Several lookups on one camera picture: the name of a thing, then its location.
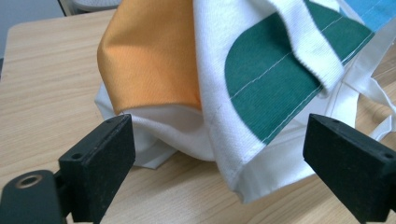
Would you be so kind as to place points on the white colour-patched tote bag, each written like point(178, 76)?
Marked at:
point(218, 62)

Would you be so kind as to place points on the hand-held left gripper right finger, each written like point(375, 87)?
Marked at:
point(351, 168)

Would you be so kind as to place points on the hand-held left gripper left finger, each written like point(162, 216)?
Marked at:
point(99, 161)

